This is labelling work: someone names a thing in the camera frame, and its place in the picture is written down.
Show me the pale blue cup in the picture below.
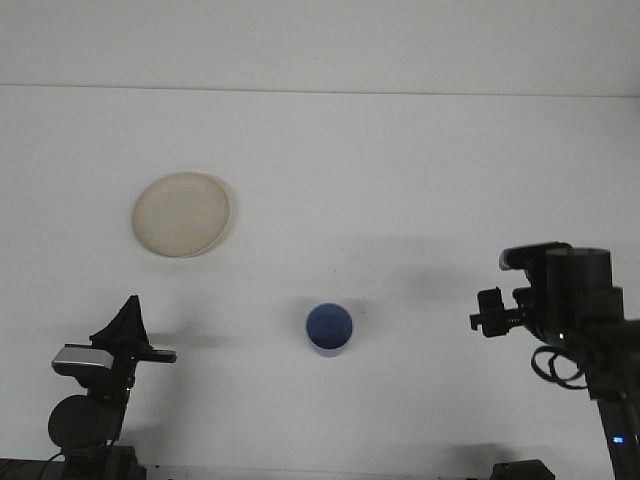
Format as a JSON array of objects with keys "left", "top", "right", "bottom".
[{"left": 304, "top": 301, "right": 354, "bottom": 359}]

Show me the pale round plate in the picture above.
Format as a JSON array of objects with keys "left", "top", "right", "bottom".
[{"left": 131, "top": 171, "right": 235, "bottom": 260}]

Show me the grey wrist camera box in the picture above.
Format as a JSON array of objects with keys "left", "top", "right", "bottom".
[
  {"left": 51, "top": 344, "right": 114, "bottom": 377},
  {"left": 498, "top": 242, "right": 574, "bottom": 274}
]

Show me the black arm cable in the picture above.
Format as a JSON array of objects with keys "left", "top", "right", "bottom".
[
  {"left": 531, "top": 344, "right": 591, "bottom": 390},
  {"left": 42, "top": 452, "right": 66, "bottom": 480}
]

